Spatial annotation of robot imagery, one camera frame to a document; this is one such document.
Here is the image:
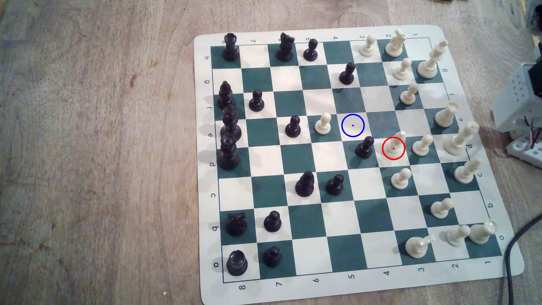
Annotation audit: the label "black chess rook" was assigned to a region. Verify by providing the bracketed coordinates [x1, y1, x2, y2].
[222, 33, 241, 62]
[226, 250, 249, 276]

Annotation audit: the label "black chess knight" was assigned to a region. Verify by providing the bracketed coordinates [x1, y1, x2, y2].
[276, 32, 296, 62]
[226, 212, 248, 236]

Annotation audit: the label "white chess bishop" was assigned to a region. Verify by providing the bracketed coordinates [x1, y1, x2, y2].
[454, 158, 482, 184]

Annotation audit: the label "white chess queen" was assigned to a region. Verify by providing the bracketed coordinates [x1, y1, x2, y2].
[443, 121, 480, 156]

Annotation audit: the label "black cable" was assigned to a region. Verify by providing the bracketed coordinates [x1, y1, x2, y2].
[502, 214, 542, 305]

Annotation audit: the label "red and black wires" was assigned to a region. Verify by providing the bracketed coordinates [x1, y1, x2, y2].
[523, 116, 542, 149]

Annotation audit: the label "white chess king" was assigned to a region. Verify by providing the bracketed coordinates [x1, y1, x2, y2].
[417, 39, 449, 79]

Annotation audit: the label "black chess bishop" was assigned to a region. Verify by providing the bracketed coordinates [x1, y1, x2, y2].
[218, 81, 235, 110]
[295, 171, 315, 197]

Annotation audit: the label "white chess knight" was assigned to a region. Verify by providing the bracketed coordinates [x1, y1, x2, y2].
[385, 29, 408, 58]
[405, 234, 437, 259]

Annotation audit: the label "white chess pawn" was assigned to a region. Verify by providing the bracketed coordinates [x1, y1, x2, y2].
[359, 34, 377, 57]
[314, 113, 332, 136]
[390, 168, 412, 190]
[400, 83, 419, 106]
[430, 198, 454, 219]
[412, 134, 434, 156]
[392, 58, 412, 81]
[446, 225, 471, 247]
[383, 130, 408, 159]

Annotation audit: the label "green white chessboard mat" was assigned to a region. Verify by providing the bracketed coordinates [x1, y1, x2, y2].
[193, 25, 526, 305]

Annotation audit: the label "white chess rook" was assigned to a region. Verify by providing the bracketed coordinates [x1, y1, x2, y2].
[469, 219, 499, 245]
[434, 100, 461, 128]

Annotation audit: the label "black chess pawn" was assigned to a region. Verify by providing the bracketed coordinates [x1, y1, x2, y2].
[303, 38, 319, 62]
[263, 210, 282, 233]
[325, 174, 345, 196]
[285, 115, 302, 138]
[355, 136, 375, 159]
[339, 62, 356, 85]
[248, 89, 265, 112]
[263, 246, 283, 268]

